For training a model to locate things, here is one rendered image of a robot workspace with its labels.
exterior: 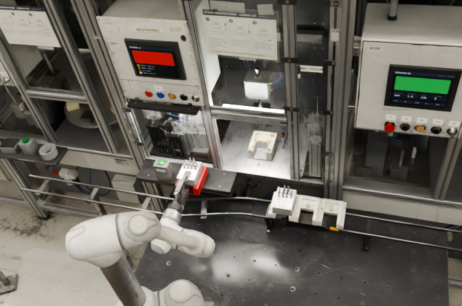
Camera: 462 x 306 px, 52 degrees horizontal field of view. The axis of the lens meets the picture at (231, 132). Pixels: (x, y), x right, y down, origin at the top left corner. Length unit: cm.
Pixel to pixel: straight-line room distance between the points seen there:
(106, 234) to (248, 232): 107
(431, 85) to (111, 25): 132
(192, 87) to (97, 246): 86
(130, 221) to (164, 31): 81
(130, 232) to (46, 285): 199
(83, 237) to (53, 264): 195
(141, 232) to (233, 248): 97
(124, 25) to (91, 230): 88
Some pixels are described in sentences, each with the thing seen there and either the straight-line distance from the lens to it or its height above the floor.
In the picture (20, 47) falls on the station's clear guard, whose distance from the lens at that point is 260.
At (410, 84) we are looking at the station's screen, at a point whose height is 163.
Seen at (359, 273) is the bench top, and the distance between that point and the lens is 247.
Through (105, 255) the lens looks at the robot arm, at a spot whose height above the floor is 143.
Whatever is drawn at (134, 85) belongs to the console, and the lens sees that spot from 233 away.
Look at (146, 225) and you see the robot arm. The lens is 166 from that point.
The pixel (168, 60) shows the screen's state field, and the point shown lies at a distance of 210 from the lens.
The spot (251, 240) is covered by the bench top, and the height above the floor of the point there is 68.
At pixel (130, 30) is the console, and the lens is 212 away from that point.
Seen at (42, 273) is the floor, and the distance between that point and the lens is 368.
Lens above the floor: 284
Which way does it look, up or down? 44 degrees down
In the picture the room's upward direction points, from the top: 10 degrees counter-clockwise
